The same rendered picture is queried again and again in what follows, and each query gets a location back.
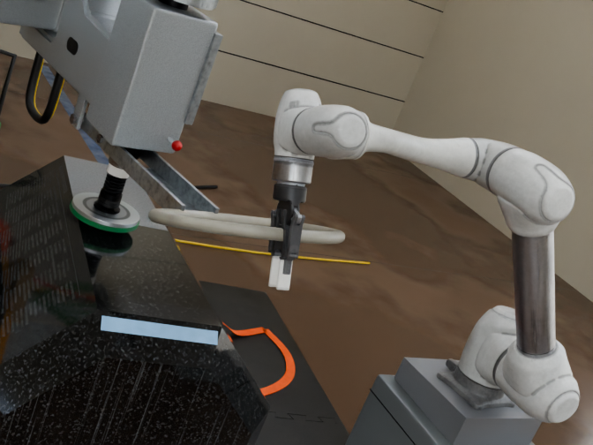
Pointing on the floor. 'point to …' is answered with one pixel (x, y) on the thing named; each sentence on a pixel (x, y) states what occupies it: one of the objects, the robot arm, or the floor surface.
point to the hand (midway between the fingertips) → (280, 273)
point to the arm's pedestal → (393, 418)
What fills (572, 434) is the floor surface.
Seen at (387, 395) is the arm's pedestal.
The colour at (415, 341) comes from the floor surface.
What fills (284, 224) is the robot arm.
